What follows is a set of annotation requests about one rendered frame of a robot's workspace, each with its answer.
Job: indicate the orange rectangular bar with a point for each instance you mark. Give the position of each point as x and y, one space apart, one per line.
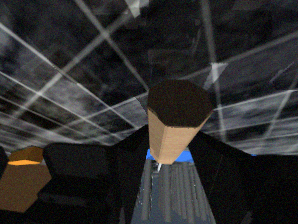
27 156

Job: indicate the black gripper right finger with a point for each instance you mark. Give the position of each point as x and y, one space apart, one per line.
235 182

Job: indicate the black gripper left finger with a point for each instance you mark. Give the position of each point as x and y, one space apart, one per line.
122 164

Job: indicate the blue flat strip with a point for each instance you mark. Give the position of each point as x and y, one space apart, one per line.
184 157

